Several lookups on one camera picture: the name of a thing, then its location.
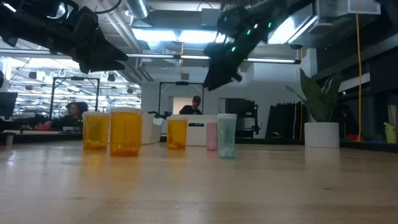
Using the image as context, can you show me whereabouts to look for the pink pill bottle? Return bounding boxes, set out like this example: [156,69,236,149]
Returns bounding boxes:
[206,120,219,152]

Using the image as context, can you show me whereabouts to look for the long hanging light bar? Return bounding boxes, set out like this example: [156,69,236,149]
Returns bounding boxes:
[0,48,302,65]

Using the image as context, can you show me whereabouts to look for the person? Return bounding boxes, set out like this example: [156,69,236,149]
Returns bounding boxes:
[178,95,203,115]
[43,101,90,132]

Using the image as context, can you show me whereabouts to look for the white plant pot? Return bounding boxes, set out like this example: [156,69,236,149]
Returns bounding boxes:
[304,122,340,149]

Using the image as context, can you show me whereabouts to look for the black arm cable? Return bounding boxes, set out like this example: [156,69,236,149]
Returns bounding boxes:
[93,0,123,15]

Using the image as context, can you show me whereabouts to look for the small orange pill bottle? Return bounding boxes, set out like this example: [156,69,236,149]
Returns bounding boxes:
[166,116,188,151]

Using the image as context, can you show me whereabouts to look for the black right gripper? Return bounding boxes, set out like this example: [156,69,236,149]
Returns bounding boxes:
[203,6,272,92]

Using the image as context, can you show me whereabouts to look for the large orange pill bottle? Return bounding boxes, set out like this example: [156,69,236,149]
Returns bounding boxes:
[109,108,144,157]

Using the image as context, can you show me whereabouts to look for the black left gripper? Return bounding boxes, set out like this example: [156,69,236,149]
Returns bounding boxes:
[70,6,129,74]

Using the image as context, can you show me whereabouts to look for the black metal frame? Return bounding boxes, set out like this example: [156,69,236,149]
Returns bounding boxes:
[49,76,101,121]
[159,81,205,116]

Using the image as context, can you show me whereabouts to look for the black curtain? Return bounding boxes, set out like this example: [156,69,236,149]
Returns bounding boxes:
[267,101,303,140]

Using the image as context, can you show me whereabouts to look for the narrow white plastic bin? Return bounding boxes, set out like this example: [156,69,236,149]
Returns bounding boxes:
[141,113,163,145]

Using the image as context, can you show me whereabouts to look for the wide white plastic bin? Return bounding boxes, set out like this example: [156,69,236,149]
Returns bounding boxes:
[169,114,220,146]

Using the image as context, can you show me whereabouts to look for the orange pill bottle white cap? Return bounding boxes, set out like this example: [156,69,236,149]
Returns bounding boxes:
[82,111,111,152]

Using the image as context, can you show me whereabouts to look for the large teal pill bottle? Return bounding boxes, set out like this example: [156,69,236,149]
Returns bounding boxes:
[217,113,238,160]

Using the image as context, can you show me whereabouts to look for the round silver air duct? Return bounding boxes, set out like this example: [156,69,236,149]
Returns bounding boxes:
[125,0,149,19]

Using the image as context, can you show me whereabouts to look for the black machine on stand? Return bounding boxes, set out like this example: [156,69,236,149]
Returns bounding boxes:
[224,98,261,139]

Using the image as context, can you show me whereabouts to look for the green spray bottle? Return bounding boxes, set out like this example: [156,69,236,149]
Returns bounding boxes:
[383,121,397,145]

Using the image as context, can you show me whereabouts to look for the black monitor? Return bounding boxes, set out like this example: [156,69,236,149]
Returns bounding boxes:
[0,91,19,118]

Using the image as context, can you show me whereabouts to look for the yellow hanging cable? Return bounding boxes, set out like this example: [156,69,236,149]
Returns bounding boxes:
[354,0,363,142]

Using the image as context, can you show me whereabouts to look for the green leafy plant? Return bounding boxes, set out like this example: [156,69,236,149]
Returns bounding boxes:
[285,68,343,123]

